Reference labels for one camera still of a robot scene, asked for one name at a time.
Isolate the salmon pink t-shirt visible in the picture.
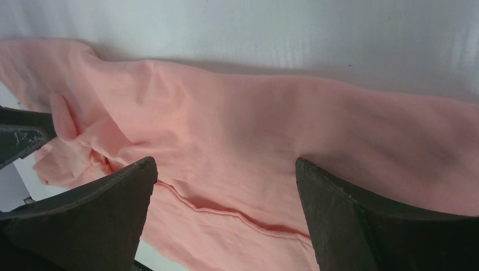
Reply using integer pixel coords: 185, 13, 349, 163
1, 40, 478, 270

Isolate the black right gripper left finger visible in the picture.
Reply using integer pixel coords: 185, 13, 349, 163
1, 157, 158, 270

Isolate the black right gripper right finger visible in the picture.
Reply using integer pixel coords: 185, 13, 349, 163
295, 158, 478, 270

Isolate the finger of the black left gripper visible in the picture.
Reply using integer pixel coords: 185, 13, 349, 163
1, 107, 57, 169

